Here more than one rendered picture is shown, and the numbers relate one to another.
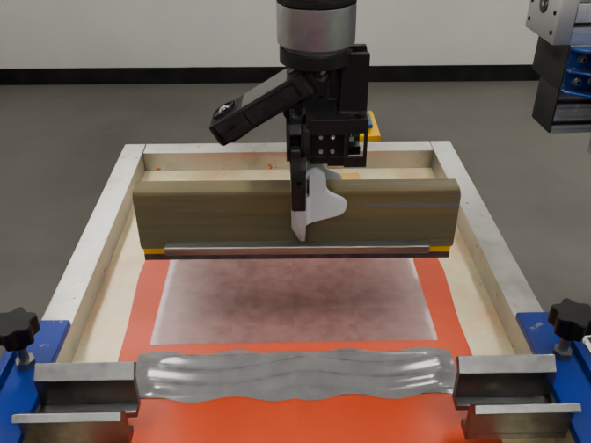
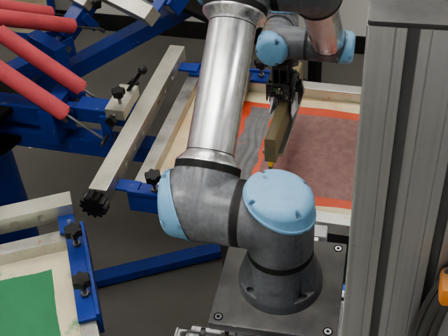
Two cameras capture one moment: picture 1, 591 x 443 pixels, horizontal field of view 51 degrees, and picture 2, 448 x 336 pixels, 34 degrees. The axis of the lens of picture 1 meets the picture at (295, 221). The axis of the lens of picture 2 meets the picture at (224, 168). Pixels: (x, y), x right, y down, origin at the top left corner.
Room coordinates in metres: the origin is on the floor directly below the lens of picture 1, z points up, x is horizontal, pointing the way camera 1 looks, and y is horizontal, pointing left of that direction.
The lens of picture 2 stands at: (0.95, -1.54, 2.31)
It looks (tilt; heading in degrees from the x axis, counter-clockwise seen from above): 42 degrees down; 109
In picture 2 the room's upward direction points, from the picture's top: 4 degrees counter-clockwise
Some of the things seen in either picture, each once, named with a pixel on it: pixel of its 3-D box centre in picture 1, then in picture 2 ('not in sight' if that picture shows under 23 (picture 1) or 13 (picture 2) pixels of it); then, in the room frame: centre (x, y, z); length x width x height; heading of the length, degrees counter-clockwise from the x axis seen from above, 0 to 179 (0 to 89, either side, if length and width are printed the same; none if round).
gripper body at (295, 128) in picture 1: (322, 105); (283, 75); (0.60, -0.03, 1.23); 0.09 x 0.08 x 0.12; 91
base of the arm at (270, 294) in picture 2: not in sight; (280, 263); (0.75, -0.71, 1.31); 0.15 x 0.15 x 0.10
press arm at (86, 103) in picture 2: not in sight; (107, 111); (0.07, -0.01, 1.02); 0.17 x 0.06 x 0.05; 1
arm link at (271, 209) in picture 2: not in sight; (275, 217); (0.74, -0.71, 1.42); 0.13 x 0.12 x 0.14; 1
